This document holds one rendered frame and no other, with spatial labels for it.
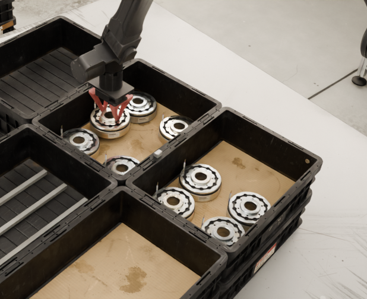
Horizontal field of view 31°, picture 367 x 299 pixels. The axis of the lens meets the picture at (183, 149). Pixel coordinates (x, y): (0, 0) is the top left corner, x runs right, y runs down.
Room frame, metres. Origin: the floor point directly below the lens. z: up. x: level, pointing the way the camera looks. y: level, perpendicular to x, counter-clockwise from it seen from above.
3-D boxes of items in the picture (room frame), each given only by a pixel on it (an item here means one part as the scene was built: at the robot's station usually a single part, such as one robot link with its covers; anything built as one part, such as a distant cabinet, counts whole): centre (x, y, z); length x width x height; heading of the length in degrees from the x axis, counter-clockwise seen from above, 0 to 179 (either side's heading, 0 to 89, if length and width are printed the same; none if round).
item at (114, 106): (1.33, 0.19, 0.93); 0.07 x 0.07 x 0.09; 56
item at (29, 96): (1.46, 0.40, 0.87); 0.40 x 0.30 x 0.11; 147
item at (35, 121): (1.30, 0.14, 0.92); 0.40 x 0.30 x 0.02; 147
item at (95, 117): (1.33, 0.20, 0.88); 0.10 x 0.10 x 0.01
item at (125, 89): (1.33, 0.20, 1.00); 0.10 x 0.07 x 0.07; 56
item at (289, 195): (1.14, -0.11, 0.92); 0.40 x 0.30 x 0.02; 147
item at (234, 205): (1.10, -0.17, 0.86); 0.10 x 0.10 x 0.01
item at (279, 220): (1.14, -0.11, 0.87); 0.40 x 0.30 x 0.11; 147
